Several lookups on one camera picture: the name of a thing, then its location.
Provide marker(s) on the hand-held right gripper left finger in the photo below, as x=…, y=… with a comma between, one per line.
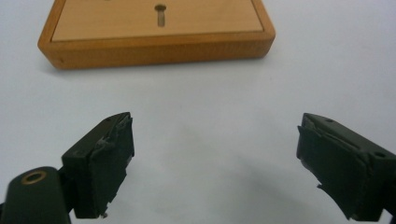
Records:
x=104, y=165

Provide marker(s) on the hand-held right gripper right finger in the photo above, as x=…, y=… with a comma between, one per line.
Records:
x=342, y=168

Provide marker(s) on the wooden picture frame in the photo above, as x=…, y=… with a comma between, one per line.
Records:
x=155, y=34

